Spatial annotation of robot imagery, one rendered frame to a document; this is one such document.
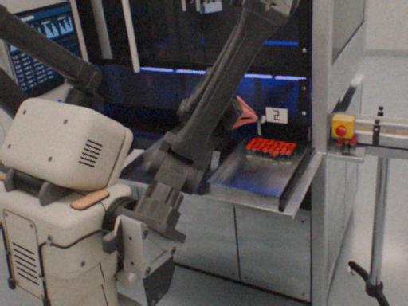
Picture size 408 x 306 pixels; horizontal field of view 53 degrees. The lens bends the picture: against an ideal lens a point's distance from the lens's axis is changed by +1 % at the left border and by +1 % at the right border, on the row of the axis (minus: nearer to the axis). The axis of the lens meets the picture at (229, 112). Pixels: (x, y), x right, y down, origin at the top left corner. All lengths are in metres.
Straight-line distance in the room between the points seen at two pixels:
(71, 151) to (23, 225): 0.18
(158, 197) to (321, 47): 0.88
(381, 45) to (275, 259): 4.60
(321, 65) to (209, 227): 1.00
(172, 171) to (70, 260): 0.23
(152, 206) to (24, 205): 0.24
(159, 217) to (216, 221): 1.26
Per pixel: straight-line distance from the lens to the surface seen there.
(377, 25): 6.13
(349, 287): 2.32
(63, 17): 1.81
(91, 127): 0.79
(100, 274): 0.95
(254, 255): 2.04
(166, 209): 0.76
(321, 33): 1.44
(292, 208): 1.31
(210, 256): 2.17
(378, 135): 1.64
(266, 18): 0.68
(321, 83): 1.49
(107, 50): 1.91
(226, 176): 1.47
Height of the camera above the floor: 1.65
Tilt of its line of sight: 23 degrees down
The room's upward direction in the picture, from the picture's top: 5 degrees counter-clockwise
